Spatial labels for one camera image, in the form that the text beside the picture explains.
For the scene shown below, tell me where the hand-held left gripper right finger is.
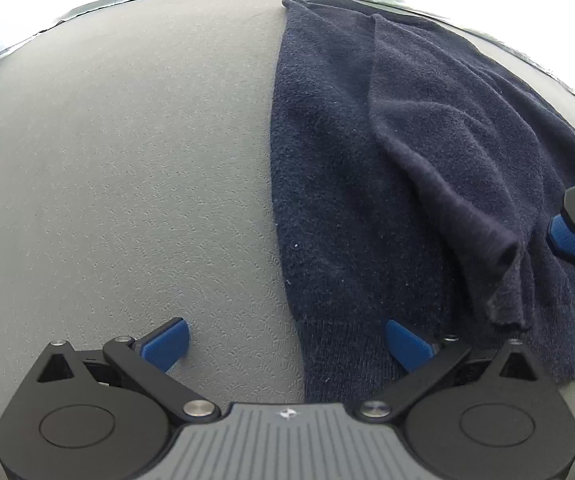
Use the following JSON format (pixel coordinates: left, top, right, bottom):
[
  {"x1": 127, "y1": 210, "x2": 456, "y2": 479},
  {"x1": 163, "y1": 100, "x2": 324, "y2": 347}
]
[{"x1": 356, "y1": 320, "x2": 539, "y2": 418}]

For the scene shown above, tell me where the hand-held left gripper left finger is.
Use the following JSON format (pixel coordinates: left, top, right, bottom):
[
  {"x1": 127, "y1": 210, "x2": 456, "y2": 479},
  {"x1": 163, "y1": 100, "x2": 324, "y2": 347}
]
[{"x1": 36, "y1": 317, "x2": 218, "y2": 420}]

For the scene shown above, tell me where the navy knit sweater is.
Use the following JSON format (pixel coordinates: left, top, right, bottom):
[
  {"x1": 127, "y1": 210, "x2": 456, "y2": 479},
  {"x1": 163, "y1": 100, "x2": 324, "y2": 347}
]
[{"x1": 270, "y1": 0, "x2": 575, "y2": 403}]

